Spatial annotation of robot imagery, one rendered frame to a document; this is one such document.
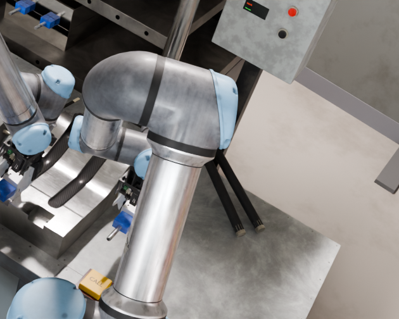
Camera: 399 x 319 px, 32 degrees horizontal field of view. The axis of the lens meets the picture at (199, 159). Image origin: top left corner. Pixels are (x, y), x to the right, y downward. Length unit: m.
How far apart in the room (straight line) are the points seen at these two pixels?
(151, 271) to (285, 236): 1.04
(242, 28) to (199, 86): 1.19
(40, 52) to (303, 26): 0.93
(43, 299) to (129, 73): 0.39
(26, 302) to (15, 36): 1.56
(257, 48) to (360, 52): 2.05
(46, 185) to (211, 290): 0.52
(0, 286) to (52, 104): 0.64
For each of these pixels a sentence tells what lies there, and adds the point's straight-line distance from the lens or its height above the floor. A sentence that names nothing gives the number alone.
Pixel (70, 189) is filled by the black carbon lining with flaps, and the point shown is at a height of 0.88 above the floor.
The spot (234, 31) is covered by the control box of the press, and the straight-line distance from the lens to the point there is 2.27.
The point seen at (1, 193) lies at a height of 0.94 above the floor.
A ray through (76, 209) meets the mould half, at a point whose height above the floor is 0.89.
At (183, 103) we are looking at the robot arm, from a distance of 1.06.
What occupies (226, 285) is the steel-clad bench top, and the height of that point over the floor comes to 0.80.
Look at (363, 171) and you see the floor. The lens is 4.01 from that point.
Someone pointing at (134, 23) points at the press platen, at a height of 1.03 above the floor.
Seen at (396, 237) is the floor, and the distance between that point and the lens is 3.72.
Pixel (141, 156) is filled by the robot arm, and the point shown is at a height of 1.27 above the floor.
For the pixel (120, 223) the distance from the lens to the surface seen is 1.76.
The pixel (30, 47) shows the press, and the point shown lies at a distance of 2.54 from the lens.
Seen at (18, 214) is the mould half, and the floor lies 0.87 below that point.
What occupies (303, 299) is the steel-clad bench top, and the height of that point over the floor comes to 0.80.
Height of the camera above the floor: 2.20
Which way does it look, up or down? 39 degrees down
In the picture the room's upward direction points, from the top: 23 degrees clockwise
